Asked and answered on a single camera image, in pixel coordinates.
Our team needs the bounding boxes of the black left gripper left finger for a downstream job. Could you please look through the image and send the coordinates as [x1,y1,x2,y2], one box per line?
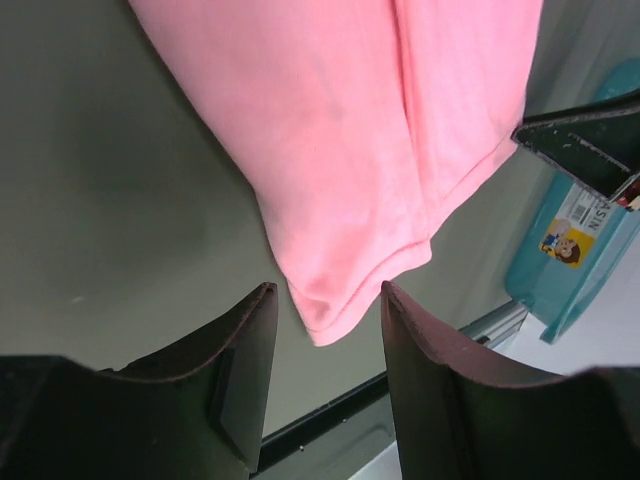
[1,283,278,479]

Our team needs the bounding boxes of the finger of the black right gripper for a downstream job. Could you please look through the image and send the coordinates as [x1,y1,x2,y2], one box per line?
[512,92,639,200]

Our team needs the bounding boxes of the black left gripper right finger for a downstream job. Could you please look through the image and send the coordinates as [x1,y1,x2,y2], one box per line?
[381,282,639,479]

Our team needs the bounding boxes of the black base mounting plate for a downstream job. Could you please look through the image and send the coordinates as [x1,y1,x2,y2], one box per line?
[249,371,389,479]

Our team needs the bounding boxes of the teal transparent plastic bin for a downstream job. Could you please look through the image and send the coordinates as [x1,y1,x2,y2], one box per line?
[505,58,639,344]

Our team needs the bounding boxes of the pink t-shirt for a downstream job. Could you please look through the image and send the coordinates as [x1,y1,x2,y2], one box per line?
[131,1,542,347]

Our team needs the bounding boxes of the yellow cartoon bin label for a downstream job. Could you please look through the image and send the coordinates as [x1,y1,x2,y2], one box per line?
[539,218,595,269]

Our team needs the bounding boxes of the aluminium frame rail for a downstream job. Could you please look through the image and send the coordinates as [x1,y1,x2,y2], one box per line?
[460,300,528,350]

